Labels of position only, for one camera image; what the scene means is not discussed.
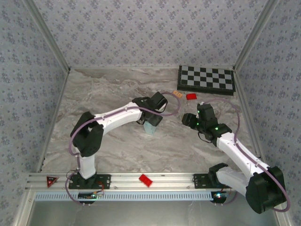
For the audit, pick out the small red toy brick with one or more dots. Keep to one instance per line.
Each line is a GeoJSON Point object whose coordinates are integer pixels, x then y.
{"type": "Point", "coordinates": [191, 96]}

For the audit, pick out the small wooden printed block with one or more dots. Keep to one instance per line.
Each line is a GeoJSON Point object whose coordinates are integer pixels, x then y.
{"type": "Point", "coordinates": [177, 94]}

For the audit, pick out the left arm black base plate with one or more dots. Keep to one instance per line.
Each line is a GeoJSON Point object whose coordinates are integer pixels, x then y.
{"type": "Point", "coordinates": [103, 181]}

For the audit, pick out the long red toy brick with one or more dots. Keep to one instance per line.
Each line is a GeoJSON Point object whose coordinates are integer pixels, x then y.
{"type": "Point", "coordinates": [145, 180]}

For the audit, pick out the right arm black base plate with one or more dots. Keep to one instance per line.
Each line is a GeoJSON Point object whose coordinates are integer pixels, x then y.
{"type": "Point", "coordinates": [200, 181]}

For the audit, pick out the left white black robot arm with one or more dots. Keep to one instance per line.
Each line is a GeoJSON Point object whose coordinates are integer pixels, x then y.
{"type": "Point", "coordinates": [87, 164]}

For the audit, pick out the aluminium frame post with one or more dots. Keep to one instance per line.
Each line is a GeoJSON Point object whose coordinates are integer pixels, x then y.
{"type": "Point", "coordinates": [255, 35]}
{"type": "Point", "coordinates": [48, 35]}

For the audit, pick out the light blue paper box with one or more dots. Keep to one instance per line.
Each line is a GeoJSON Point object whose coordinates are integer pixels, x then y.
{"type": "Point", "coordinates": [150, 129]}

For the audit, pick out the grey metal panel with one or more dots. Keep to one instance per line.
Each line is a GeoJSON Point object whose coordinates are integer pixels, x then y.
{"type": "Point", "coordinates": [150, 214]}

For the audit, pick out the red triangle sign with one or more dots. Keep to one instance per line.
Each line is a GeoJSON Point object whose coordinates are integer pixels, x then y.
{"type": "Point", "coordinates": [51, 180]}

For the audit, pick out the aluminium side rail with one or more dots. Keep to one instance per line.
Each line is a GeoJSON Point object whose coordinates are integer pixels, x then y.
{"type": "Point", "coordinates": [250, 117]}
{"type": "Point", "coordinates": [55, 118]}

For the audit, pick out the black grey chessboard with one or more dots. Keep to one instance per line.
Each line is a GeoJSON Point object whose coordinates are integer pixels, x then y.
{"type": "Point", "coordinates": [205, 80]}

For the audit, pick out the aluminium mounting rail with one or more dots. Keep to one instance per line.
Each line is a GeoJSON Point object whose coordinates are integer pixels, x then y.
{"type": "Point", "coordinates": [169, 181]}

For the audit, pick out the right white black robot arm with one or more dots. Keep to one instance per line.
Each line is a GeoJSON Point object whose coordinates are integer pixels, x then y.
{"type": "Point", "coordinates": [242, 153]}

